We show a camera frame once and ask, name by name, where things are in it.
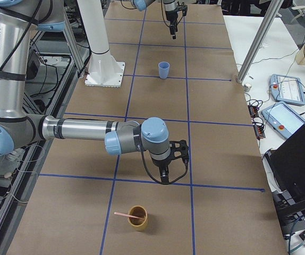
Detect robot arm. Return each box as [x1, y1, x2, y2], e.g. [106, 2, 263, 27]
[0, 1, 189, 185]
[120, 0, 188, 40]

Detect blue teach pendant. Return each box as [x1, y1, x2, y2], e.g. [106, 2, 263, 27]
[269, 74, 305, 106]
[261, 101, 305, 139]

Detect brown wooden cup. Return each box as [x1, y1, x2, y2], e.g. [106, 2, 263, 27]
[128, 206, 148, 232]

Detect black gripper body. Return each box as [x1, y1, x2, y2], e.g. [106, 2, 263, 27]
[162, 1, 188, 31]
[152, 140, 189, 170]

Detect blue teach pendant near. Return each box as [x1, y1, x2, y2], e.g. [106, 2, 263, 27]
[261, 101, 305, 139]

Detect black power strip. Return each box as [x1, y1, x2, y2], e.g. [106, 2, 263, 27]
[248, 105, 266, 140]

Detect pink chopstick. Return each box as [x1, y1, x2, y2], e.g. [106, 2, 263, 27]
[114, 212, 146, 220]

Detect blue teach pendant far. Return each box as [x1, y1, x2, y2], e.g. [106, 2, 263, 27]
[269, 74, 305, 106]

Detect aluminium frame post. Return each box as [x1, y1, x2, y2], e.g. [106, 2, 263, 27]
[236, 0, 284, 83]

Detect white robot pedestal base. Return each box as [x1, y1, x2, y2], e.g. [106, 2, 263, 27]
[78, 0, 125, 88]

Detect blue plastic cup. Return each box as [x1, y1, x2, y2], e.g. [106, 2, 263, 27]
[158, 61, 170, 79]

